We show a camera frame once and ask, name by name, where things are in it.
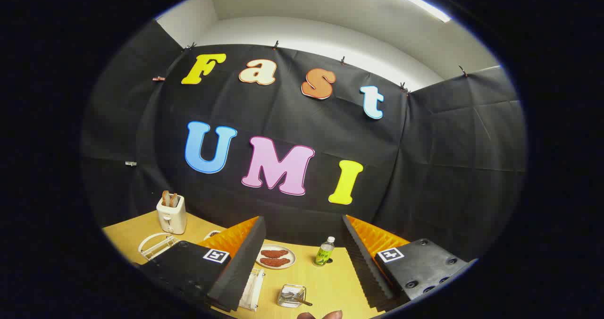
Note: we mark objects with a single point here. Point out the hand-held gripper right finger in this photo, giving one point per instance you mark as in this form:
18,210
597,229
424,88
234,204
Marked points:
363,267

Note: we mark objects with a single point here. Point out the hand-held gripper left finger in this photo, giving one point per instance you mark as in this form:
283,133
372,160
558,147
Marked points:
240,267

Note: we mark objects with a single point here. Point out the white divided sauce dish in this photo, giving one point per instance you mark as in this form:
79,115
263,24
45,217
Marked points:
211,234

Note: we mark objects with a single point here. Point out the white oval sausage plate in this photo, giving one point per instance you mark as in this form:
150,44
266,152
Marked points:
290,257

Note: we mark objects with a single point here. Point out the brown sausage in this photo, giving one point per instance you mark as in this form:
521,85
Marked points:
273,253
275,262

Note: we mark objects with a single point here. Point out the green tea bottle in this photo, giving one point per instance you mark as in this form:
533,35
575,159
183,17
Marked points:
324,254

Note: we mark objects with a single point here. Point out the white toaster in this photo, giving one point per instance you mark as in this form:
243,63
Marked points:
171,220

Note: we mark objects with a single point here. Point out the toast slice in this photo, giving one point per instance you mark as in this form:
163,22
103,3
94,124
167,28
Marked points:
173,199
164,197

